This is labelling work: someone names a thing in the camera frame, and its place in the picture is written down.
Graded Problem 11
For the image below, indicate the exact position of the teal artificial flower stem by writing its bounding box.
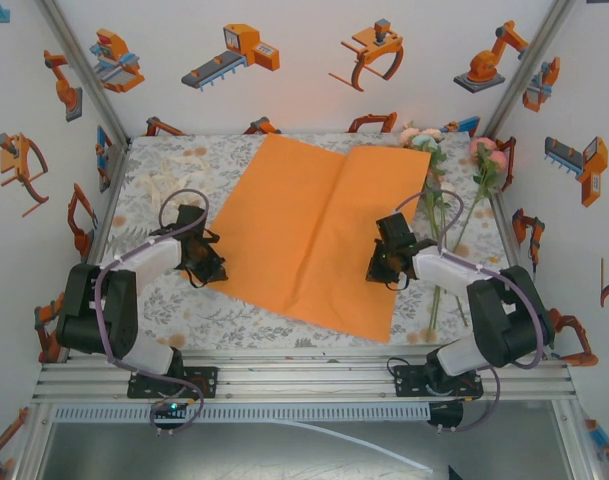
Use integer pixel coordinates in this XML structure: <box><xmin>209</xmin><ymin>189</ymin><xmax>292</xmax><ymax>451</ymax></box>
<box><xmin>416</xmin><ymin>134</ymin><xmax>450</xmax><ymax>331</ymax></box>

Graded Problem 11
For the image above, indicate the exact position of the floral patterned table mat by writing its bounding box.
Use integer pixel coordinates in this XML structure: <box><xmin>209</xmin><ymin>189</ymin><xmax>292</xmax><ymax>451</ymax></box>
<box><xmin>86</xmin><ymin>132</ymin><xmax>539</xmax><ymax>351</ymax></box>

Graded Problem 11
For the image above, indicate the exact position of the orange wrapping paper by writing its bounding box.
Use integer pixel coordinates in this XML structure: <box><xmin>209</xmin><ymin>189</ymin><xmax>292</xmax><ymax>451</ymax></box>
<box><xmin>180</xmin><ymin>132</ymin><xmax>433</xmax><ymax>344</ymax></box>

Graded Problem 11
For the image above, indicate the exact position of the aluminium rail base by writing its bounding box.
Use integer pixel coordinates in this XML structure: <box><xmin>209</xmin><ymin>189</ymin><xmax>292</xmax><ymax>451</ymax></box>
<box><xmin>31</xmin><ymin>348</ymin><xmax>578</xmax><ymax>404</ymax></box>

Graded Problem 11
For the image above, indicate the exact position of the cream printed ribbon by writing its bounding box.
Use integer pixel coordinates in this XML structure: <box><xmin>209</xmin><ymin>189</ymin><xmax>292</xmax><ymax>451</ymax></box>
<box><xmin>136</xmin><ymin>154</ymin><xmax>210</xmax><ymax>216</ymax></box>

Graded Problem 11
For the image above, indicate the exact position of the grey metal panel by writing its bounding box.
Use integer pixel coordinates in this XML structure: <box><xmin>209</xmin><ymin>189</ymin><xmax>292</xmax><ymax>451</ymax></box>
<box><xmin>31</xmin><ymin>422</ymin><xmax>580</xmax><ymax>480</ymax></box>

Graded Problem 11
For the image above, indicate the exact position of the aluminium table side rail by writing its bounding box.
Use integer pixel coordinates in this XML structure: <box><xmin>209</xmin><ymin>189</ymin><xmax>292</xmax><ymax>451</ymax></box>
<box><xmin>78</xmin><ymin>139</ymin><xmax>133</xmax><ymax>281</ymax></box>
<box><xmin>476</xmin><ymin>137</ymin><xmax>553</xmax><ymax>360</ymax></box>

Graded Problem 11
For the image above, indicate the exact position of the white slotted cable duct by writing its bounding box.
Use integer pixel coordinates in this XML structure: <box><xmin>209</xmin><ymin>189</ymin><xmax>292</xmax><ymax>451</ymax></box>
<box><xmin>50</xmin><ymin>402</ymin><xmax>432</xmax><ymax>425</ymax></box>

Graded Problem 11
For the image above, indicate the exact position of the white artificial flower stem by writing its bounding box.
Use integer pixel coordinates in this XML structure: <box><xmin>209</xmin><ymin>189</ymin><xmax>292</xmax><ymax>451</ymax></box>
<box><xmin>422</xmin><ymin>179</ymin><xmax>470</xmax><ymax>329</ymax></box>

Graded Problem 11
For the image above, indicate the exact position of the small circuit board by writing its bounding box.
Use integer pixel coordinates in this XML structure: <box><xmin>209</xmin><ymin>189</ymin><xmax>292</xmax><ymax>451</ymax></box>
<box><xmin>150</xmin><ymin>399</ymin><xmax>189</xmax><ymax>420</ymax></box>

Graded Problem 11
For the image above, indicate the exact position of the aluminium frame post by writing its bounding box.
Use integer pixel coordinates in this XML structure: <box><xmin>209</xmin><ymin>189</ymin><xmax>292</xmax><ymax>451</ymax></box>
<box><xmin>481</xmin><ymin>0</ymin><xmax>579</xmax><ymax>141</ymax></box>
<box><xmin>33</xmin><ymin>0</ymin><xmax>133</xmax><ymax>149</ymax></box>

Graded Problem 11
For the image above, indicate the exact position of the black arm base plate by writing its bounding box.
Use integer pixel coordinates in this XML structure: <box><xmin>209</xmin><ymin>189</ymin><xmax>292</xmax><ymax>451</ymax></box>
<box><xmin>392</xmin><ymin>363</ymin><xmax>485</xmax><ymax>400</ymax></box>
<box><xmin>127</xmin><ymin>366</ymin><xmax>220</xmax><ymax>400</ymax></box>

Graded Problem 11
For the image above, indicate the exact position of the peach artificial flower stem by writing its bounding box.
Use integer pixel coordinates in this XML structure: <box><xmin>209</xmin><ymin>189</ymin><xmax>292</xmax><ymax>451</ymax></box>
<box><xmin>398</xmin><ymin>122</ymin><xmax>448</xmax><ymax>241</ymax></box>

